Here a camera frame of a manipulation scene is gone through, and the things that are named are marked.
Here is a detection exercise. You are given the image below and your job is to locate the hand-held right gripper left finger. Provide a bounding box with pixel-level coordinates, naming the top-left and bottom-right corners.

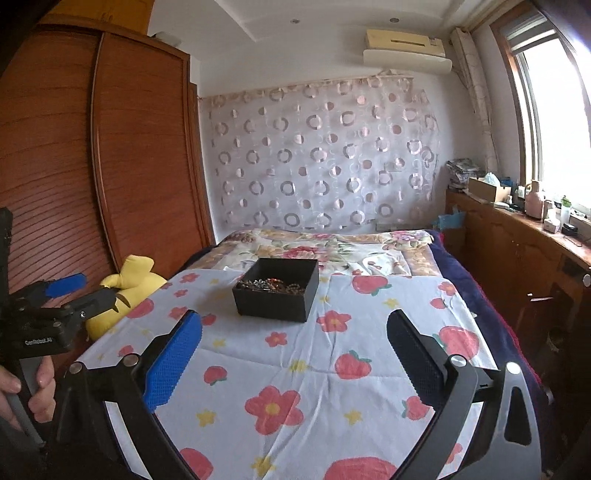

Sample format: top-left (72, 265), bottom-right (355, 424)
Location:
top-left (55, 309), bottom-right (204, 480)

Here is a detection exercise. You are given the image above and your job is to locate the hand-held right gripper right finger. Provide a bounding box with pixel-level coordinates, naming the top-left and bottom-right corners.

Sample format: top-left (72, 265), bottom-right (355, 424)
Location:
top-left (386, 309), bottom-right (541, 480)

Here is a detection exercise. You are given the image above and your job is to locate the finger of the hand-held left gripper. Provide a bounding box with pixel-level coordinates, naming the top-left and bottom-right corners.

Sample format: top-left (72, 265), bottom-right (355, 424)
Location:
top-left (41, 286), bottom-right (122, 325)
top-left (9, 273), bottom-right (88, 309)

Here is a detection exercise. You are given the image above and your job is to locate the black jewelry box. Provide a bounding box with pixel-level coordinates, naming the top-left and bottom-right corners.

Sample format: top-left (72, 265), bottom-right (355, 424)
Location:
top-left (232, 257), bottom-right (320, 323)

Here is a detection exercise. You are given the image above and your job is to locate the person's left hand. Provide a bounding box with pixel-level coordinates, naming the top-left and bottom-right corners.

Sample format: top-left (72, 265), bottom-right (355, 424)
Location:
top-left (0, 357), bottom-right (59, 432)

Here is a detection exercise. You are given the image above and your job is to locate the yellow plush toy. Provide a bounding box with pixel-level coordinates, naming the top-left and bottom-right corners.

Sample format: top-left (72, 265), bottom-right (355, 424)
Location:
top-left (85, 255), bottom-right (168, 341)

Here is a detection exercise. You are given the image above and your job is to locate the dark blue blanket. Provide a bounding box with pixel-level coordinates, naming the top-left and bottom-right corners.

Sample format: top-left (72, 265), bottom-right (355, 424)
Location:
top-left (427, 229), bottom-right (555, 407)

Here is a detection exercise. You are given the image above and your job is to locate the fruit print bed sheet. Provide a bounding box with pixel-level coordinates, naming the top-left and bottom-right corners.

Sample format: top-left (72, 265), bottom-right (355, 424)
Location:
top-left (76, 268), bottom-right (499, 480)

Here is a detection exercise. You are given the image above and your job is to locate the wooden wardrobe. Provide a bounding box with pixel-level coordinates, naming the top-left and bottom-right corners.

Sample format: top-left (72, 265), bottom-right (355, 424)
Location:
top-left (0, 21), bottom-right (218, 324)

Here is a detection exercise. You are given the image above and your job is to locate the wooden cabinet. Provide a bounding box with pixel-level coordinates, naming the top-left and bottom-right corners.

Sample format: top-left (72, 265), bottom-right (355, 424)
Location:
top-left (445, 189), bottom-right (591, 384)

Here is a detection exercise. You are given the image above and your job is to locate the blue plastic bag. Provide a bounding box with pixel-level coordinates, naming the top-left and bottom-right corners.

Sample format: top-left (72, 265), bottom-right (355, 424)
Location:
top-left (434, 210), bottom-right (465, 230)

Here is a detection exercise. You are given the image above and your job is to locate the floral quilt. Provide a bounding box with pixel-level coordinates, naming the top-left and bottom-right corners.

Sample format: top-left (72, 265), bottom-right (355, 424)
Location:
top-left (215, 228), bottom-right (446, 278)

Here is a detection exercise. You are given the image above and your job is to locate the cardboard box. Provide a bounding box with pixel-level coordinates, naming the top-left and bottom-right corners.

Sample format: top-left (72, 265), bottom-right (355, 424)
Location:
top-left (468, 176), bottom-right (512, 205)

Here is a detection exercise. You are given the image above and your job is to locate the stack of newspapers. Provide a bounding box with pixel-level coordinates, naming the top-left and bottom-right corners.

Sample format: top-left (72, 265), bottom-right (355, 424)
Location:
top-left (445, 158), bottom-right (485, 190)

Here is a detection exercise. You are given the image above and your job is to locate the pink jug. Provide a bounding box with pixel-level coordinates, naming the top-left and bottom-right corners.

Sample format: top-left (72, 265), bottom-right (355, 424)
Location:
top-left (525, 180), bottom-right (546, 220)

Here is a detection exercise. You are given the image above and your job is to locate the circle print curtain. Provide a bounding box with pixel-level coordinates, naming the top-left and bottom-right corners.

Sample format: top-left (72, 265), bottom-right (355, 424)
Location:
top-left (198, 76), bottom-right (439, 232)

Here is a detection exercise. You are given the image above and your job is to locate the beige window curtain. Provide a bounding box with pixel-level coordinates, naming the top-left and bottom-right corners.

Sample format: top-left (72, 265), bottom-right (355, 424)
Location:
top-left (452, 28), bottom-right (502, 175)

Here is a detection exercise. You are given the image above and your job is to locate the window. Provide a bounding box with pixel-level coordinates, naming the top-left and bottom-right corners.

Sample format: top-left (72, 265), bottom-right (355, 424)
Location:
top-left (492, 0), bottom-right (591, 217)

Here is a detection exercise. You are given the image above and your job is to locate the white air conditioner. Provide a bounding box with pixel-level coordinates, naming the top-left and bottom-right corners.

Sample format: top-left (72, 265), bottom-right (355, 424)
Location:
top-left (362, 29), bottom-right (453, 75)

